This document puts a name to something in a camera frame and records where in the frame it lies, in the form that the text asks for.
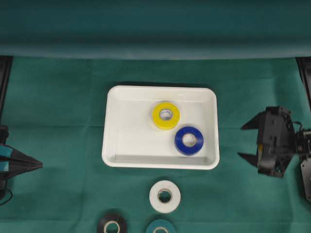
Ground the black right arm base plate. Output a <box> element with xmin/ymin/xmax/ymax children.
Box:
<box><xmin>300</xmin><ymin>158</ymin><xmax>311</xmax><ymax>202</ymax></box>

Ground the black rail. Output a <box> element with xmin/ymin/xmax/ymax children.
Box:
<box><xmin>0</xmin><ymin>55</ymin><xmax>13</xmax><ymax>115</ymax></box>
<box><xmin>295</xmin><ymin>57</ymin><xmax>311</xmax><ymax>108</ymax></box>

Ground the white plastic tray case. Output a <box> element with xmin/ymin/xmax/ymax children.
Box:
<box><xmin>102</xmin><ymin>85</ymin><xmax>220</xmax><ymax>170</ymax></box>

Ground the white tape roll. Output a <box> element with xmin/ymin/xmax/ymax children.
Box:
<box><xmin>149</xmin><ymin>180</ymin><xmax>181</xmax><ymax>214</ymax></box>

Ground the teal tape roll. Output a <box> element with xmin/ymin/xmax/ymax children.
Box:
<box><xmin>146</xmin><ymin>219</ymin><xmax>176</xmax><ymax>233</ymax></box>

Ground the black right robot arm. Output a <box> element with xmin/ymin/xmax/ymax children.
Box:
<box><xmin>238</xmin><ymin>106</ymin><xmax>311</xmax><ymax>178</ymax></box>

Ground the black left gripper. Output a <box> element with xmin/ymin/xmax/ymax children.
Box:
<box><xmin>0</xmin><ymin>125</ymin><xmax>43</xmax><ymax>180</ymax></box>

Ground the yellow tape roll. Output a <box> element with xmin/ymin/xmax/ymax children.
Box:
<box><xmin>152</xmin><ymin>102</ymin><xmax>180</xmax><ymax>130</ymax></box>

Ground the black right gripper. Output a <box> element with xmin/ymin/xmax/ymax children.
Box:
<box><xmin>238</xmin><ymin>106</ymin><xmax>295</xmax><ymax>178</ymax></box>

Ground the black right side rail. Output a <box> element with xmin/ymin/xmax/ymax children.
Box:
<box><xmin>295</xmin><ymin>57</ymin><xmax>311</xmax><ymax>108</ymax></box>

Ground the green table cloth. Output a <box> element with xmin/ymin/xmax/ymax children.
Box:
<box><xmin>0</xmin><ymin>0</ymin><xmax>311</xmax><ymax>233</ymax></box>

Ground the black left side rail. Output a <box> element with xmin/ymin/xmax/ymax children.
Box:
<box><xmin>0</xmin><ymin>55</ymin><xmax>13</xmax><ymax>115</ymax></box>

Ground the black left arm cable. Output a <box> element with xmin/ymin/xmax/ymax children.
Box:
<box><xmin>0</xmin><ymin>188</ymin><xmax>14</xmax><ymax>207</ymax></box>

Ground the blue tape roll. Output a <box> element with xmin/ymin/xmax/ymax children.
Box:
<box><xmin>174</xmin><ymin>126</ymin><xmax>204</xmax><ymax>156</ymax></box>

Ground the black tape roll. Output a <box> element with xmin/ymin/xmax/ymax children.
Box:
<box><xmin>96</xmin><ymin>210</ymin><xmax>127</xmax><ymax>233</ymax></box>

